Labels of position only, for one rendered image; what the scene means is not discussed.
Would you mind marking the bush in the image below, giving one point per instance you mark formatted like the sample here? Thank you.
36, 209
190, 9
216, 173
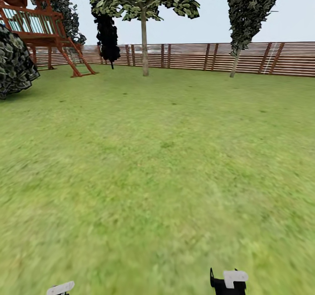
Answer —
17, 69

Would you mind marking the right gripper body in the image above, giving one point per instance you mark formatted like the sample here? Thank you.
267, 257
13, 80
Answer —
220, 287

